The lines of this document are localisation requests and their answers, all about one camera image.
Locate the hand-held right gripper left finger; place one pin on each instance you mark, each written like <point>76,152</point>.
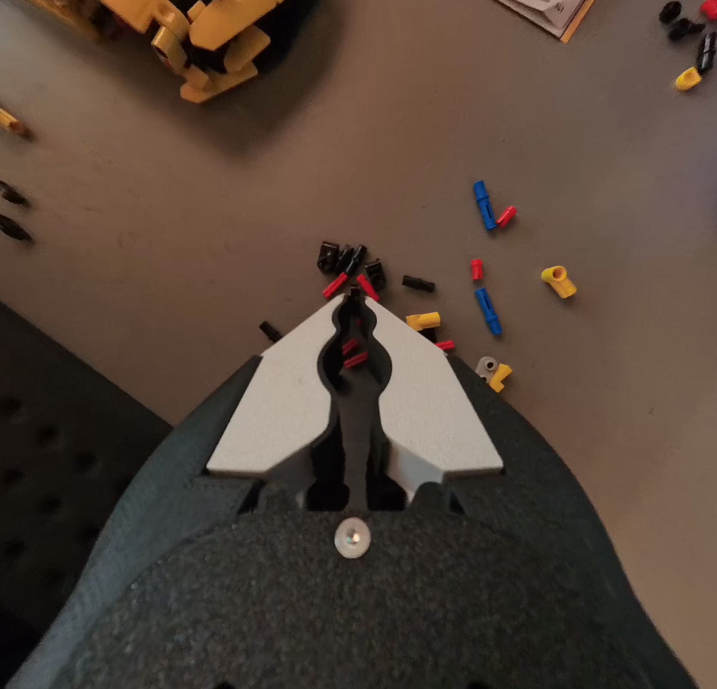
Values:
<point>274,409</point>

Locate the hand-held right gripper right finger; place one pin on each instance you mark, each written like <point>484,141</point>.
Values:
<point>434,414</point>

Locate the pile of red black pins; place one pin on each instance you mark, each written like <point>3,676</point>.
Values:
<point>336,257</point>

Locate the yellow brick toy car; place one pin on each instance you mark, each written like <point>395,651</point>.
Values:
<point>224,27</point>

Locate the grey desk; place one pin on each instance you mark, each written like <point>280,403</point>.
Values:
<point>280,168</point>

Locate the grey and yellow connector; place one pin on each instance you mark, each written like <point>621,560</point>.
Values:
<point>496,375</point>

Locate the blue pin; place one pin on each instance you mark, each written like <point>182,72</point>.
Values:
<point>484,204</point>
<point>488,310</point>

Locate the red pin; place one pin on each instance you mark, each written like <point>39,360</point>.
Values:
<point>476,268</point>
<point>506,216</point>

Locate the dark perforated panel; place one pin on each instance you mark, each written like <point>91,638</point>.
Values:
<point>56,448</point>

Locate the cluster of mixed small pins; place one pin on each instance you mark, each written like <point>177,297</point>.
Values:
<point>686,27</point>

